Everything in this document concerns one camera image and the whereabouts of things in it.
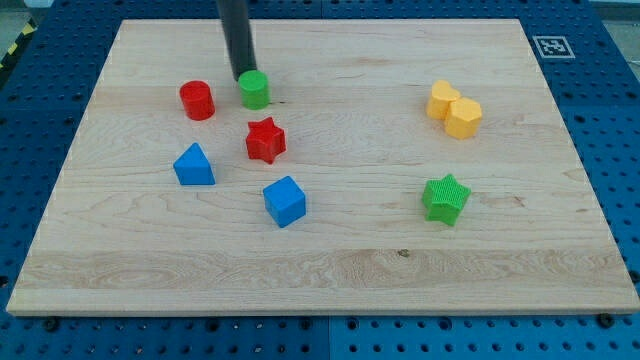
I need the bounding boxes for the blue cube block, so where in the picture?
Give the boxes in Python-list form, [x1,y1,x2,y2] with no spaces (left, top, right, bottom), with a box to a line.
[263,176,306,228]

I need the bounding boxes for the wooden board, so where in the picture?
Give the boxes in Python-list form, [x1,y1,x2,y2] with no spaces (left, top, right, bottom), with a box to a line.
[7,19,639,317]

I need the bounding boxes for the white fiducial marker tag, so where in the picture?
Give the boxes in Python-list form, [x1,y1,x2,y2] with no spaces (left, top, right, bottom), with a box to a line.
[533,35,575,59]

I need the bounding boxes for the red star block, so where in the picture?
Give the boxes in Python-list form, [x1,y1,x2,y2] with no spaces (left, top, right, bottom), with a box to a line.
[245,117,286,164]

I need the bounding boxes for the red cylinder block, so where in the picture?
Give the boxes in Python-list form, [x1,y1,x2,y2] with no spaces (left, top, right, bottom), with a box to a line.
[179,80,216,121]

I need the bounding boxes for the green star block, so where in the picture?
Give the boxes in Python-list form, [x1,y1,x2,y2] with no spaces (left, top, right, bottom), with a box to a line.
[421,174,472,226]

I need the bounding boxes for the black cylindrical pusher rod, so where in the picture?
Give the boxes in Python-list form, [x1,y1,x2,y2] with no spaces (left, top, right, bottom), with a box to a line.
[216,0,257,81]

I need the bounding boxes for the blue triangle block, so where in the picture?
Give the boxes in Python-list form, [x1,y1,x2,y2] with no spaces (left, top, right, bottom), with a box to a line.
[173,142,216,186]

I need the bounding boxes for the green cylinder block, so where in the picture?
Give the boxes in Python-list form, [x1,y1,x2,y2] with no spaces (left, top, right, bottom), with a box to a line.
[238,70,270,110]

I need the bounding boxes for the yellow hexagon block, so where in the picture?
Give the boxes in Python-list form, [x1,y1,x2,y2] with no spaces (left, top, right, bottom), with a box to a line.
[444,97,482,139]

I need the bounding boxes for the yellow heart block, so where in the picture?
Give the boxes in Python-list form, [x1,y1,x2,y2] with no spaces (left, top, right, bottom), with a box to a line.
[425,80,461,120]

